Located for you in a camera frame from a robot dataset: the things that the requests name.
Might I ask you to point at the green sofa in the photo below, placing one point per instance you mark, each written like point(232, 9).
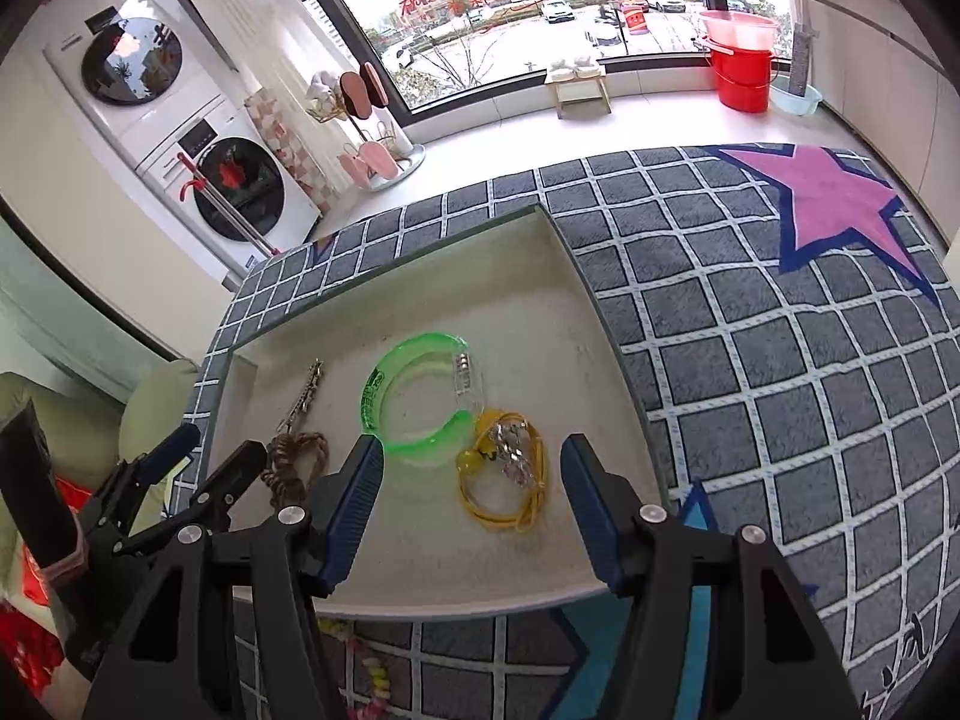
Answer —
point(150, 405)

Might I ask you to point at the pink basin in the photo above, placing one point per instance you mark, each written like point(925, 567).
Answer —
point(739, 31)

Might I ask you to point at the small white stool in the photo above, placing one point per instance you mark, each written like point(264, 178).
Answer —
point(577, 79)

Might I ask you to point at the beige low cabinet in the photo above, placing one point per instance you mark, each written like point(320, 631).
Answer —
point(885, 52)

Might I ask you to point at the green plastic bangle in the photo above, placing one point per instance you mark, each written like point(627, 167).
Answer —
point(375, 390)

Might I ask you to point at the white washing machine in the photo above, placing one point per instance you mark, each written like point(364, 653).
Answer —
point(240, 180)

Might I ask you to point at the metal mop pole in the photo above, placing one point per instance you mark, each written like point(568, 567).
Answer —
point(232, 214)

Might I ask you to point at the light blue basin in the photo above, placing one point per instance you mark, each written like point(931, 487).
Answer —
point(795, 99)

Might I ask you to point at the white tumble dryer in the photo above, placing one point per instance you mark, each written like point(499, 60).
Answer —
point(131, 64)

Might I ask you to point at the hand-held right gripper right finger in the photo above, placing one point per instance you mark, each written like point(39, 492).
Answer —
point(596, 510)

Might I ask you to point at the red bucket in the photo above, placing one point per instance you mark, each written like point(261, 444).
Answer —
point(739, 82)

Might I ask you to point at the teal curtain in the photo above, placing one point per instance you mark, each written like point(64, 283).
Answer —
point(67, 315)

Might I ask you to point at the red patterned cushion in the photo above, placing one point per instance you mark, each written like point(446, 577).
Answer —
point(30, 645)

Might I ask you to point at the pink checkered board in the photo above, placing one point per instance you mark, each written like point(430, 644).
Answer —
point(289, 142)

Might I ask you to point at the teal shallow tray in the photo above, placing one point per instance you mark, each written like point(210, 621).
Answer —
point(525, 360)

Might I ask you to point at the slipper rack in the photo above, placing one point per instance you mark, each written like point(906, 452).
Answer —
point(367, 135)

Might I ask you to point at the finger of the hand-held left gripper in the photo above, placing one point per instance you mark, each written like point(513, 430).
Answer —
point(171, 448)
point(232, 469)

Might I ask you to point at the grey checked star rug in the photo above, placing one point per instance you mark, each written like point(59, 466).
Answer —
point(750, 390)

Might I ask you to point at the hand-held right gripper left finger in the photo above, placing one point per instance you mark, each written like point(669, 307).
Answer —
point(352, 510)

